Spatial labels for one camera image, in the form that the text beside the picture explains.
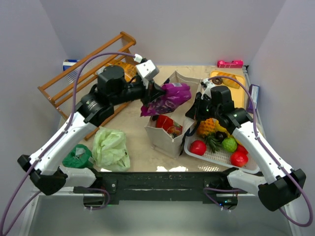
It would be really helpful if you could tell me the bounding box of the orange snack packet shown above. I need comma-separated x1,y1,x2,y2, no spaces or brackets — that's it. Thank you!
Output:
95,60,138,83

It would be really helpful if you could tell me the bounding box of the purple snack packet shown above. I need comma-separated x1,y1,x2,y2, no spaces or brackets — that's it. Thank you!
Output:
140,83,191,117

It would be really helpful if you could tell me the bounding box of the red snack packet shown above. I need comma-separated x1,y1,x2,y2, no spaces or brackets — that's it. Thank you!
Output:
156,115,183,138

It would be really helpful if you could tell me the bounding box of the beige canvas tote bag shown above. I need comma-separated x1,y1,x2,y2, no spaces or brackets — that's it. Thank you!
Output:
145,71,202,159

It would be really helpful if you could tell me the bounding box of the light green plastic bag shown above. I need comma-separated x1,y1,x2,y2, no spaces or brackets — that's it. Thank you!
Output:
92,127,130,172

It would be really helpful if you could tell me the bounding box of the yellow lemon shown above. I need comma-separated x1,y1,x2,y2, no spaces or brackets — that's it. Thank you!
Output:
215,120,227,132

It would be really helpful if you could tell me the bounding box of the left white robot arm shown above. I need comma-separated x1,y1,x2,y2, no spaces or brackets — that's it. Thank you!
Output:
18,60,165,196

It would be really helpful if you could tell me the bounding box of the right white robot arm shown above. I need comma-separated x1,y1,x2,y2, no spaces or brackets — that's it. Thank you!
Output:
186,86,306,211

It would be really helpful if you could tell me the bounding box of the orange pineapple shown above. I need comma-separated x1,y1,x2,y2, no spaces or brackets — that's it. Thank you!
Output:
197,118,221,153

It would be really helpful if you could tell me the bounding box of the yellow tray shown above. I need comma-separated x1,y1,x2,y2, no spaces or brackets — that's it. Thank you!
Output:
209,70,246,108

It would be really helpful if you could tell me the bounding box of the chocolate donut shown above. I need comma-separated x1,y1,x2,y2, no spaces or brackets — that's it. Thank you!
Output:
212,77,223,85

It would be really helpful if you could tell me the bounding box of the croissant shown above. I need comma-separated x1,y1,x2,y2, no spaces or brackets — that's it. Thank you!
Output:
217,72,240,89

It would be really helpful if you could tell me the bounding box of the dark mangosteen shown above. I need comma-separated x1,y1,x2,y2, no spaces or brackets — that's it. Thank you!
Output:
215,131,227,143

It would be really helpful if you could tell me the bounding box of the yellow banana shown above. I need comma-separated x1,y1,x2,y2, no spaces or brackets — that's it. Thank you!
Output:
228,134,242,146

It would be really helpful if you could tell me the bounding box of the red apple left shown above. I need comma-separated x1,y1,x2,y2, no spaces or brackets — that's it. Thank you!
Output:
189,140,207,156

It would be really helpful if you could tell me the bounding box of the red apple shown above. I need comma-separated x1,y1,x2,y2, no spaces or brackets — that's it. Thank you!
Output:
230,151,249,167
189,140,207,156

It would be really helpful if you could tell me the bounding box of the purple box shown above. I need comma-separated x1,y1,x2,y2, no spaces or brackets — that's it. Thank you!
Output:
246,84,260,114

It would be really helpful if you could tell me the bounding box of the green custard apple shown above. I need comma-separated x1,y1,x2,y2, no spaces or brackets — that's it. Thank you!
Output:
221,137,238,152

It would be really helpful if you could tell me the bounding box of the pink box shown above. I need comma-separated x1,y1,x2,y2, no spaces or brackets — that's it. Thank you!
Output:
217,60,244,68

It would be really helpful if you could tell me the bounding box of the brown wooden rack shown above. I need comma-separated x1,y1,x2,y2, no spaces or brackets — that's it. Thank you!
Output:
37,31,137,141

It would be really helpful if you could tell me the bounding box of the blue white carton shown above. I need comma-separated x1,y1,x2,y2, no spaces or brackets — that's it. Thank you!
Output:
63,59,79,71

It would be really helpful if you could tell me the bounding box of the white plastic basket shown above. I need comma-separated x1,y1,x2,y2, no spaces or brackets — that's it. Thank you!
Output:
184,133,260,174

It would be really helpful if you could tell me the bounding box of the red apple right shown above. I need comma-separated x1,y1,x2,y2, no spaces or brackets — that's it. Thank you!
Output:
230,151,249,167

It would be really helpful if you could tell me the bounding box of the dark green plastic bag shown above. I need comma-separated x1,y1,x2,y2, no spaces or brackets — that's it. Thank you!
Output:
62,144,94,169

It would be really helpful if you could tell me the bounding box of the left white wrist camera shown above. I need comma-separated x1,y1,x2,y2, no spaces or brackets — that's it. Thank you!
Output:
136,60,159,80

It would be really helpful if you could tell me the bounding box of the black base frame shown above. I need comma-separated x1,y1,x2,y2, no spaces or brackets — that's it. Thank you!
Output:
73,171,248,206

